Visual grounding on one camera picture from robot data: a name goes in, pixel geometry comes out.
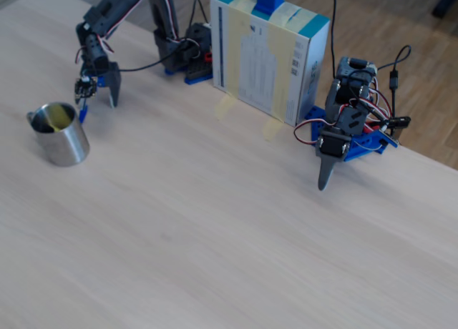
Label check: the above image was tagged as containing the blue idle arm base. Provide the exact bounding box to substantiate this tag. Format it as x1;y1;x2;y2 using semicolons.
303;106;399;162

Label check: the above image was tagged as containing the black base power cable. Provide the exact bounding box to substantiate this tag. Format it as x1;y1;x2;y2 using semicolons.
190;0;210;26

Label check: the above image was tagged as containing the white teal cardboard box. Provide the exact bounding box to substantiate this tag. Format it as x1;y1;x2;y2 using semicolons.
210;0;331;128

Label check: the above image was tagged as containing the silver metal cup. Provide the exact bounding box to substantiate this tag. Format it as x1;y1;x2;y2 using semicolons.
26;102;90;167

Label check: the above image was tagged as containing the grey idle gripper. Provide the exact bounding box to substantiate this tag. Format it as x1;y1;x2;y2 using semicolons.
314;127;354;192

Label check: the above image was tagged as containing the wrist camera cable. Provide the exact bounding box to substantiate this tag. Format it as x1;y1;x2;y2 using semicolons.
117;49;172;73

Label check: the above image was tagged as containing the long black cable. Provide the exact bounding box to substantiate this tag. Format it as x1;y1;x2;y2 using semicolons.
323;0;338;79

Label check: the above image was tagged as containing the yellow masking tape strip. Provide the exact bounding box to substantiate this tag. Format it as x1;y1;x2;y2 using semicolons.
262;1;302;142
213;0;258;122

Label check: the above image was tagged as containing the black wrist camera board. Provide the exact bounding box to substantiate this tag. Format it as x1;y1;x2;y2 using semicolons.
74;76;98;104

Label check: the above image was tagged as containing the black plug connector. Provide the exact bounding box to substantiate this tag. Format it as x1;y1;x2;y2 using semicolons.
382;116;411;130

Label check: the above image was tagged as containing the blue camera post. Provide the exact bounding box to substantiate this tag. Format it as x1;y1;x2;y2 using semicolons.
251;0;286;21

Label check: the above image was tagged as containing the black cable with inline block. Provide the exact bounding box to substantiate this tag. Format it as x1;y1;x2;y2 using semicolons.
377;44;412;117

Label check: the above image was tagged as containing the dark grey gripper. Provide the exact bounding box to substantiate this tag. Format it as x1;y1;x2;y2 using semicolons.
79;33;122;110

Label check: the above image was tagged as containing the yellow highlighter black cap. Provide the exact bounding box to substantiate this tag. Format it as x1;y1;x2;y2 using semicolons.
45;105;74;133

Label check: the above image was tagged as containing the black furniture foot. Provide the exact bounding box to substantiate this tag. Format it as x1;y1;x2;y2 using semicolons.
431;0;458;19

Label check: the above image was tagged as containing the blue arm base plate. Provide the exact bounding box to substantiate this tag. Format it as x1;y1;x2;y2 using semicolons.
164;67;215;86

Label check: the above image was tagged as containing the red white servo wire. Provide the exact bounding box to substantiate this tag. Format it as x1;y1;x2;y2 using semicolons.
293;118;332;147

